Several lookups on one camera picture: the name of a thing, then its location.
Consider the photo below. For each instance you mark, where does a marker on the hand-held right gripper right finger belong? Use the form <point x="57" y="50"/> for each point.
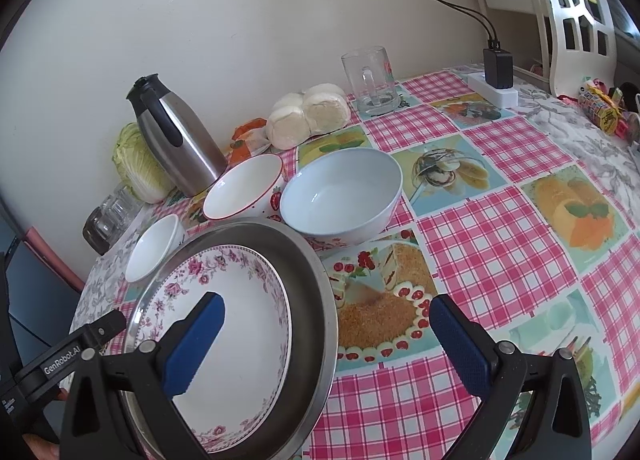
<point x="460" y="345"/>

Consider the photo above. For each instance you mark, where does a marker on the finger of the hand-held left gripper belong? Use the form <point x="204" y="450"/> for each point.
<point x="102" y="330"/>

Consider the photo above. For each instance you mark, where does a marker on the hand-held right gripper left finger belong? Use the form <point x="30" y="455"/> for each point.
<point x="195" y="345"/>

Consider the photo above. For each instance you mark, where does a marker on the pink floral round plate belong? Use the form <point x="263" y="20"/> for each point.
<point x="250" y="320"/>

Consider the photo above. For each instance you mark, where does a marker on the large stainless steel basin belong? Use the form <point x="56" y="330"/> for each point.
<point x="305" y="270"/>

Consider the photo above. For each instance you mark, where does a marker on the red floral white bowl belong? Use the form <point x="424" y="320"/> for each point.
<point x="345" y="195"/>

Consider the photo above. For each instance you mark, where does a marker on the person's left hand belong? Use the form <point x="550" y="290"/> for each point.
<point x="42" y="449"/>

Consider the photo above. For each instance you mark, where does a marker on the blue cabinet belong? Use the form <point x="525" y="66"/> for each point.
<point x="30" y="300"/>

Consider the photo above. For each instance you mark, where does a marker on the pink board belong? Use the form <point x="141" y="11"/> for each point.
<point x="50" y="255"/>

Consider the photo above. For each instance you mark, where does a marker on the plain white square bowl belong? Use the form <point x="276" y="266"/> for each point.
<point x="155" y="245"/>

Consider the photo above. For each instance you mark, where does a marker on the pink checkered picture tablecloth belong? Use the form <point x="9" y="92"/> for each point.
<point x="500" y="240"/>

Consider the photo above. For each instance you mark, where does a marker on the strawberry print bowl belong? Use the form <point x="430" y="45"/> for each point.
<point x="240" y="190"/>

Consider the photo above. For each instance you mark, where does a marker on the napa cabbage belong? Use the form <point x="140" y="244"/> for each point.
<point x="135" y="165"/>

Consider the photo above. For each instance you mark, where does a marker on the stainless steel thermos jug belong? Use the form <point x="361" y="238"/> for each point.
<point x="185" y="150"/>

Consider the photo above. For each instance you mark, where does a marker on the orange snack packet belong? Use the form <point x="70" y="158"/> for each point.
<point x="245" y="140"/>

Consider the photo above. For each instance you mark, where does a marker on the white power strip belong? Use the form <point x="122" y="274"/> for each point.
<point x="495" y="96"/>

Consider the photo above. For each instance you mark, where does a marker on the bag of steamed buns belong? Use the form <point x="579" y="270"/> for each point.
<point x="310" y="115"/>

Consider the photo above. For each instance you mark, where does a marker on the colourful snack roll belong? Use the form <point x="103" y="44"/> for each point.
<point x="597" y="108"/>

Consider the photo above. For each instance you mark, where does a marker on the clear glass mug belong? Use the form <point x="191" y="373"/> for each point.
<point x="370" y="85"/>

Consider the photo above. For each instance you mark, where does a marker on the black charger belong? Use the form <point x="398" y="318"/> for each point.
<point x="497" y="68"/>

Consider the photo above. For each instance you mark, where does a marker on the white cutout plastic panel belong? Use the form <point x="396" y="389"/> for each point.
<point x="547" y="30"/>

